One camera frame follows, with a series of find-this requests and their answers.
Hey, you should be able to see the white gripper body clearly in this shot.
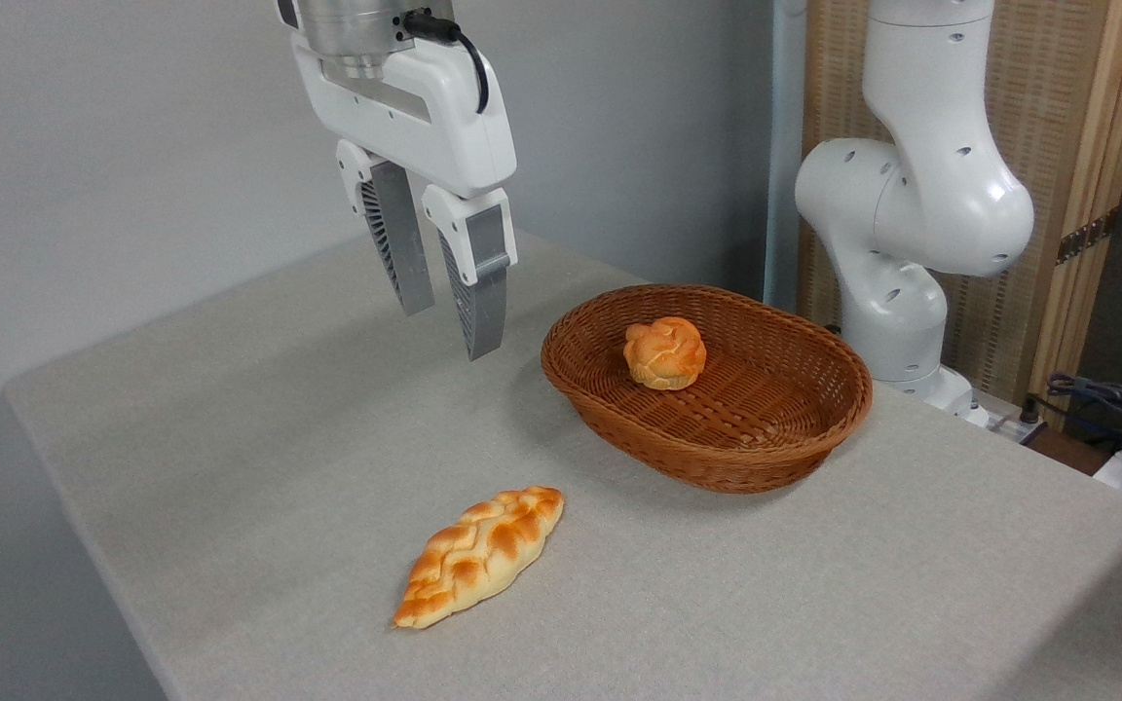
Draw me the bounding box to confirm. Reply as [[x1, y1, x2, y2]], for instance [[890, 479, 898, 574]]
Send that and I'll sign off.
[[290, 32, 518, 202]]

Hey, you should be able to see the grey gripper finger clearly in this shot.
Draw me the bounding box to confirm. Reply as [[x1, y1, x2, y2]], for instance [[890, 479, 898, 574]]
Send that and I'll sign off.
[[422, 185, 520, 362], [335, 139, 436, 317]]

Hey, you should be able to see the long braided bread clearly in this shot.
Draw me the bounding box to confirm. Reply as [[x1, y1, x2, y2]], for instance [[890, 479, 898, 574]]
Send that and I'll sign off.
[[393, 486, 565, 630]]

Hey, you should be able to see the round knotted bread roll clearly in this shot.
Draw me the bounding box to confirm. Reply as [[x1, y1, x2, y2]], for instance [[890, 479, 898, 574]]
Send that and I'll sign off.
[[623, 316, 707, 391]]

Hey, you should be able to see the brown wicker basket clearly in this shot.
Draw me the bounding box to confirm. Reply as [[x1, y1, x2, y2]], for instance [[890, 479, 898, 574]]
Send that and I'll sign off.
[[541, 283, 874, 495]]

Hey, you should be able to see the grey vertical pole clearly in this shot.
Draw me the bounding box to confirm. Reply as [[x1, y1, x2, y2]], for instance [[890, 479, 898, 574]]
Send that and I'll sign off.
[[764, 0, 807, 313]]

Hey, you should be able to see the metal screen hinge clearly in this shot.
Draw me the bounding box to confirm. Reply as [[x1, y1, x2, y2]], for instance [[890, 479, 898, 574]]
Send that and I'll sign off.
[[1056, 207, 1120, 266]]

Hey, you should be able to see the wooden woven folding screen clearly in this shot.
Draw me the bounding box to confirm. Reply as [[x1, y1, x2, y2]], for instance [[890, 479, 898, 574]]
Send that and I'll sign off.
[[800, 0, 1122, 429]]

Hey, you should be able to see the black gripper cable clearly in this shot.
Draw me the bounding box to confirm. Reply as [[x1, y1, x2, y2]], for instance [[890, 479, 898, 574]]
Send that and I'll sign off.
[[402, 10, 491, 115]]

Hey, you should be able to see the bundle of dark cables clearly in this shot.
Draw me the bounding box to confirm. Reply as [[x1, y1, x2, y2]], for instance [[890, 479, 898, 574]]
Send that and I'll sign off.
[[1044, 338, 1122, 451]]

